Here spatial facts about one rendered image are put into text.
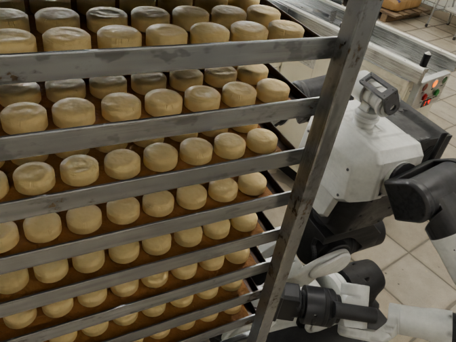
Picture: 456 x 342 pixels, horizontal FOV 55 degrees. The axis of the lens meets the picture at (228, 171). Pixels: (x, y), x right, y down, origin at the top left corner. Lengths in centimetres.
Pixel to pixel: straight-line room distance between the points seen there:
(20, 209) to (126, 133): 16
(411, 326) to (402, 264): 127
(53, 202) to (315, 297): 65
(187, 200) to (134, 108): 20
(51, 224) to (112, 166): 13
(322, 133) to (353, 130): 42
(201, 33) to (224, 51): 4
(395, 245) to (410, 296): 31
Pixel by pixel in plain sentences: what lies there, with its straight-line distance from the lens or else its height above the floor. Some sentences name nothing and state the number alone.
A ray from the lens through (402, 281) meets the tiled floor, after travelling 224.
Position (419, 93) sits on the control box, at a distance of 198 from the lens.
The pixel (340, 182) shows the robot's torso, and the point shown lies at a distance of 106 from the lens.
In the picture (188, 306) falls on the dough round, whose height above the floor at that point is 77.
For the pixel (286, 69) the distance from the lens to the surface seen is 234.
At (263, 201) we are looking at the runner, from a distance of 72.
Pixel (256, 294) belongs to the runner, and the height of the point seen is 78.
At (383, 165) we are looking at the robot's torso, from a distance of 102.
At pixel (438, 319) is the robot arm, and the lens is 106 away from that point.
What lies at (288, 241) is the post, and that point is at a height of 97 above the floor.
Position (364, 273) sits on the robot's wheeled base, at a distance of 167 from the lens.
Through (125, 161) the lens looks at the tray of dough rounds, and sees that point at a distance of 62.
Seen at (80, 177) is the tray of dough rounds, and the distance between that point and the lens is 60.
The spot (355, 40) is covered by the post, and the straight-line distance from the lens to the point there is 59.
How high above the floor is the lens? 153
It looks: 38 degrees down
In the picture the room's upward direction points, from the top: 10 degrees clockwise
